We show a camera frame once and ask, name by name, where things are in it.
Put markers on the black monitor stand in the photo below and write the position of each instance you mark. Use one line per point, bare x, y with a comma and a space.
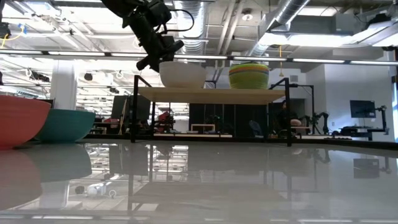
384, 119

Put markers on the silver ventilation duct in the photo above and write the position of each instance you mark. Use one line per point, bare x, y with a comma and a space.
280, 15

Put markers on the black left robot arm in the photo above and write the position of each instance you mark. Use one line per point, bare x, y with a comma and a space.
124, 7

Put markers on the black background robot arm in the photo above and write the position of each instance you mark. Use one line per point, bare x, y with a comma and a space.
321, 119

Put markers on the black partition wall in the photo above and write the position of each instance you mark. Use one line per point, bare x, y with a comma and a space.
230, 118

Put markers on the black screen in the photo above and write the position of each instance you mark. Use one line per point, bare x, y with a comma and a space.
121, 107

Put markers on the small wooden frame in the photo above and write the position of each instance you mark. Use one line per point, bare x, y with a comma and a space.
202, 125

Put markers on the wooden shelf with black frame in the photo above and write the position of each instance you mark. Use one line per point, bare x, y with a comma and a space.
211, 96

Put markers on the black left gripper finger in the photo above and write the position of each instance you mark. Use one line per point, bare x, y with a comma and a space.
150, 64

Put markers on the large white bowl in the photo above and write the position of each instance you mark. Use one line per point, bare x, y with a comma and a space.
183, 76

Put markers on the large orange bowl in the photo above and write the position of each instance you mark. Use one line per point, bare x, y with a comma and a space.
18, 121

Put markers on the dark desk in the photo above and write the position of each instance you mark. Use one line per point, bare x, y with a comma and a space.
360, 130

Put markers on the person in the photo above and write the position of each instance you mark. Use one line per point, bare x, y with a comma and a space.
284, 116

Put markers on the white round pillar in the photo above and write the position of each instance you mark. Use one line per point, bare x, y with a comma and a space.
63, 84

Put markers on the small green plastic bowl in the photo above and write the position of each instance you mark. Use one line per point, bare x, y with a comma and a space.
248, 65

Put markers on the large teal bowl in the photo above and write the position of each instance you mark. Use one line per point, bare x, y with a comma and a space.
68, 126

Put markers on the black computer monitor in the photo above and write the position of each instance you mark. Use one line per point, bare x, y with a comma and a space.
362, 109

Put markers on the small yellow plastic bowl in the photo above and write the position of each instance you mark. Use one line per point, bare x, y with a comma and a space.
248, 81

